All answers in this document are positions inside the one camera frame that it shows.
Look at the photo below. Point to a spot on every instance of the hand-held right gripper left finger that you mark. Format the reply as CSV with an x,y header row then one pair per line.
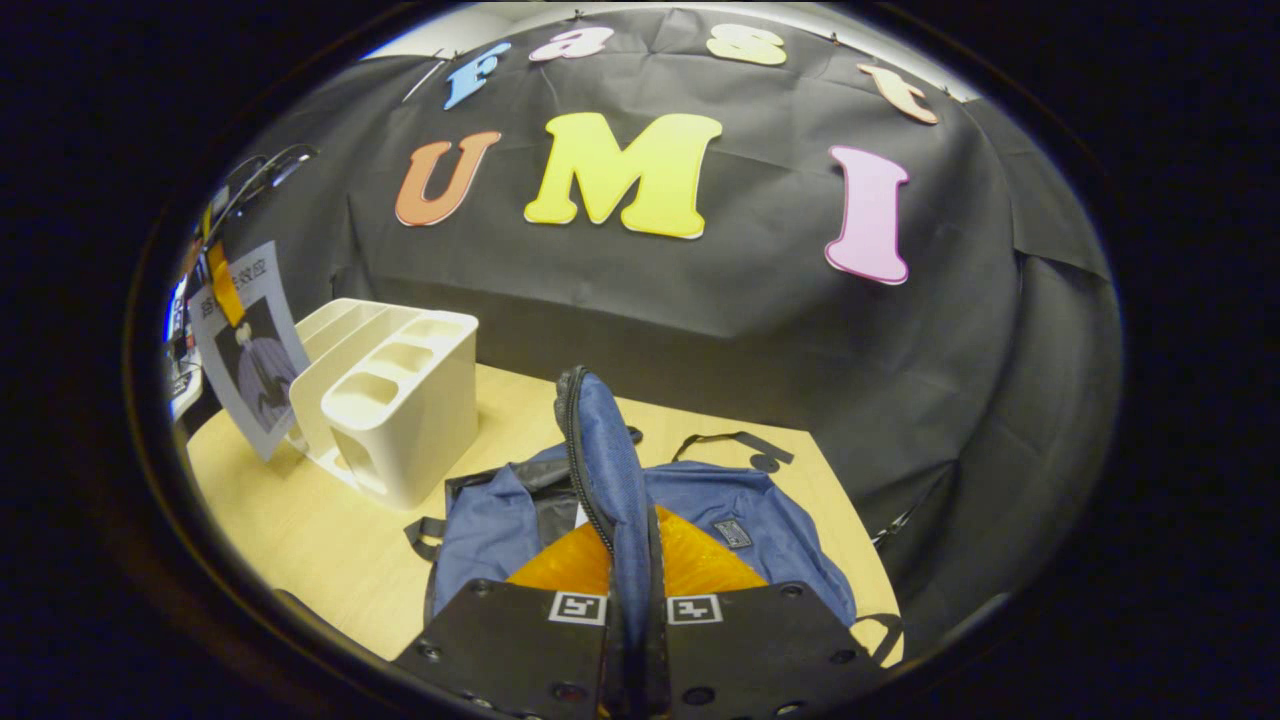
x,y
500,640

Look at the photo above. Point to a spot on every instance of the blue schoolbag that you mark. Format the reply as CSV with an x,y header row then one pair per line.
x,y
600,450

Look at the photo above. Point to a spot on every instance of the computer monitor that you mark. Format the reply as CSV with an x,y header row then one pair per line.
x,y
175,312

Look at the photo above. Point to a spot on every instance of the black backdrop cloth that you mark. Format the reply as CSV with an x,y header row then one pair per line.
x,y
700,320

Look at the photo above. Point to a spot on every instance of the purple cover book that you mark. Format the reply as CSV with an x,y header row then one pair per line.
x,y
260,380

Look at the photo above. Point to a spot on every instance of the white plastic bookshelf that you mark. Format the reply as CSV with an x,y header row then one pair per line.
x,y
420,430

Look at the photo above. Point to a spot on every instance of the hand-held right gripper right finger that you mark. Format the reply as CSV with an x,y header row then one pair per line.
x,y
770,650

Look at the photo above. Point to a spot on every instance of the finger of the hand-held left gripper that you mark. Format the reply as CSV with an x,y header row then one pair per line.
x,y
225,285

